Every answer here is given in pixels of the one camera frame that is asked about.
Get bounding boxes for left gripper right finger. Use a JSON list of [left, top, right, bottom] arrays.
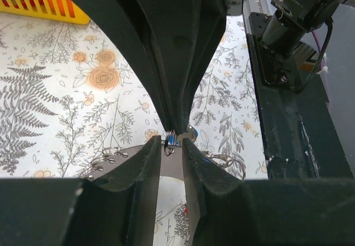
[[182, 139, 354, 245]]

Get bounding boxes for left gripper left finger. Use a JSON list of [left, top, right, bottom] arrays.
[[1, 135, 161, 245]]

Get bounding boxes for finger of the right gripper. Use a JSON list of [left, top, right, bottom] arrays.
[[125, 0, 226, 134], [72, 0, 173, 132]]

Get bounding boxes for large silver keyring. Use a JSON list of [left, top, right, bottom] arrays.
[[83, 144, 246, 180]]

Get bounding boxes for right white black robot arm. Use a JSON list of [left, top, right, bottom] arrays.
[[72, 0, 340, 135]]

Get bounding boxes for yellow plastic basket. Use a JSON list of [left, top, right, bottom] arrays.
[[1, 0, 90, 24]]

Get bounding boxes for floral table mat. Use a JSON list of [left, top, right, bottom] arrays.
[[0, 12, 268, 246]]

